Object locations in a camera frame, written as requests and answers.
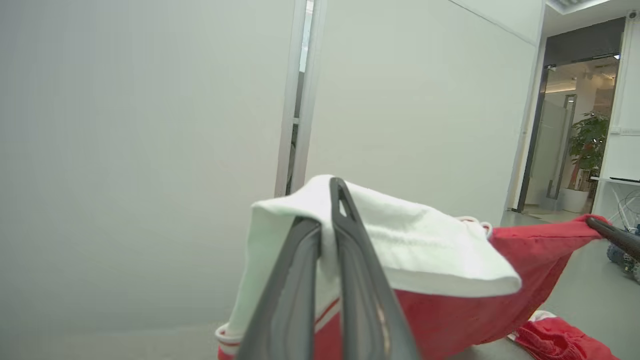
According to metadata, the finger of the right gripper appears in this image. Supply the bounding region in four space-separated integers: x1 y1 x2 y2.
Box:
585 216 640 262

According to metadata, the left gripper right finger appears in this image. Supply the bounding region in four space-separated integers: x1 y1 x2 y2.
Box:
329 177 422 360

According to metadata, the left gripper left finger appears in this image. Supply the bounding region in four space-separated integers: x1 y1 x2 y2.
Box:
236 216 322 360

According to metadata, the red jersey white trim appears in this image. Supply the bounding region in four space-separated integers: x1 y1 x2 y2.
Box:
215 174 612 360

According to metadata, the red shorts white stripe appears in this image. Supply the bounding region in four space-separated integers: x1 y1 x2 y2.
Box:
507 310 621 360

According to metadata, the blue wheeled device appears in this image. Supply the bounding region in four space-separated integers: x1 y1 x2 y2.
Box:
606 225 640 283

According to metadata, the white desk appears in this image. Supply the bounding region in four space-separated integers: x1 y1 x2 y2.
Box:
590 175 640 232

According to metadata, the white plant pot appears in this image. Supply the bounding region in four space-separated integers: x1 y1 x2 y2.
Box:
560 187 591 214

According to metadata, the green potted plant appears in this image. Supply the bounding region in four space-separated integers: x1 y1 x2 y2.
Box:
567 111 611 191

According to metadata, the glass door panel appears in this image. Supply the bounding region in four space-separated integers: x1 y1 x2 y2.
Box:
526 94 578 202

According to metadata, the dark door frame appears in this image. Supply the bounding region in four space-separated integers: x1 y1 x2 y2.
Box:
515 17 627 213

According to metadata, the grey metal partition post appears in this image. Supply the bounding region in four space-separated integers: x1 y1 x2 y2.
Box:
274 0 308 197
291 0 328 193

